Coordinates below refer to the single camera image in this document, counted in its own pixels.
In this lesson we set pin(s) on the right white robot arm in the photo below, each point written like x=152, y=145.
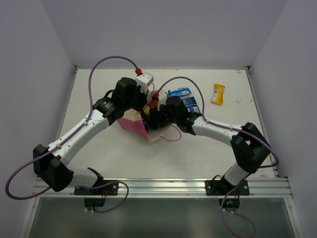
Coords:
x=248, y=144

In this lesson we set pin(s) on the left black controller box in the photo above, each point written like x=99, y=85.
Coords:
x=92, y=203

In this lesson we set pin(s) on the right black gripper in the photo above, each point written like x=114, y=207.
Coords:
x=155, y=116

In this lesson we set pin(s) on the pink and cream paper bag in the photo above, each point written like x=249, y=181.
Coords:
x=133, y=122

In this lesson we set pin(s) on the light blue snack packet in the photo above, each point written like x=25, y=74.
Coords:
x=180, y=92

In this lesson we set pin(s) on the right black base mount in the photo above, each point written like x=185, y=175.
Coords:
x=220, y=187

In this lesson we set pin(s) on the dark blue chips bag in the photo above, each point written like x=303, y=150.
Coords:
x=191, y=104

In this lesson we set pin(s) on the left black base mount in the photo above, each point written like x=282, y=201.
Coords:
x=96, y=186

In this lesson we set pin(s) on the yellow snack bar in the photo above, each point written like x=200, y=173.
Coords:
x=217, y=97
x=146, y=110

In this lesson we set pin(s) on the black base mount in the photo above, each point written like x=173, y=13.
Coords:
x=96, y=186
x=220, y=187

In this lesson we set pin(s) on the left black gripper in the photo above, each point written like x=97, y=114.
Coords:
x=139, y=104

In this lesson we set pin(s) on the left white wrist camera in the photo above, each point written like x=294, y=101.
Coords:
x=144, y=81

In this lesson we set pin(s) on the right black controller box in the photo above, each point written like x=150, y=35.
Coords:
x=229, y=203

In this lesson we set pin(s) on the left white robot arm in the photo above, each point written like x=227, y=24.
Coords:
x=51, y=162

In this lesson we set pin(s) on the aluminium front rail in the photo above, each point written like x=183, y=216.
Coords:
x=178, y=188

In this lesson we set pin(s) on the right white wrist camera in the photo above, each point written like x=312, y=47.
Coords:
x=160, y=97

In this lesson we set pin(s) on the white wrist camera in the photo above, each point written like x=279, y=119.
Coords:
x=144, y=81
x=160, y=97

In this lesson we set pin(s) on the black controller box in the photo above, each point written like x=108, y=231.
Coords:
x=92, y=203
x=229, y=203

